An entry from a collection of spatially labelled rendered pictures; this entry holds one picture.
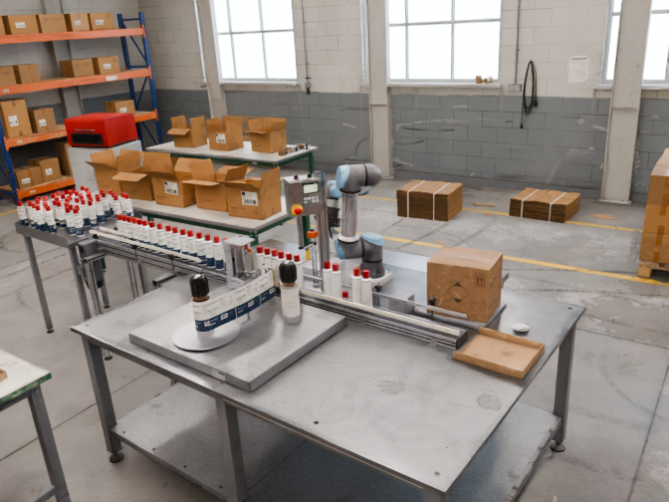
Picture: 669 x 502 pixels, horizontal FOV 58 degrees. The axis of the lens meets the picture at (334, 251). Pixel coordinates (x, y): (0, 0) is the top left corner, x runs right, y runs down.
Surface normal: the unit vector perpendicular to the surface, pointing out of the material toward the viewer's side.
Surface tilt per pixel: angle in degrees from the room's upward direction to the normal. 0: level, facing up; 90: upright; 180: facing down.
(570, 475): 0
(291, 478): 1
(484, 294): 90
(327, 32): 90
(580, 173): 90
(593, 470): 0
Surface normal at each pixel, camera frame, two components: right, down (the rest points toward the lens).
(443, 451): -0.05, -0.93
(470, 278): -0.48, 0.33
